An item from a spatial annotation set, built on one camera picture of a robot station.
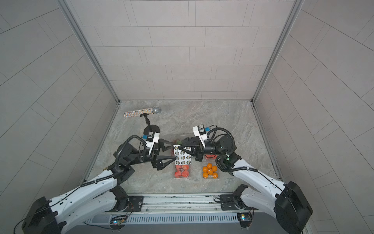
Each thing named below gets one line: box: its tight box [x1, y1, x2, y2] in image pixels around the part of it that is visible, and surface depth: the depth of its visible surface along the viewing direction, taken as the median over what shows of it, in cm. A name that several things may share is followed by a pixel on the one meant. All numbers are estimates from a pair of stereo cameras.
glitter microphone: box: [123, 106, 162, 118], surface depth 83 cm
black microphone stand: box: [140, 113, 161, 136], surface depth 98 cm
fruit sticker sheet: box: [173, 144, 192, 166], surface depth 62 cm
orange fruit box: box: [202, 162, 219, 179], surface depth 81 cm
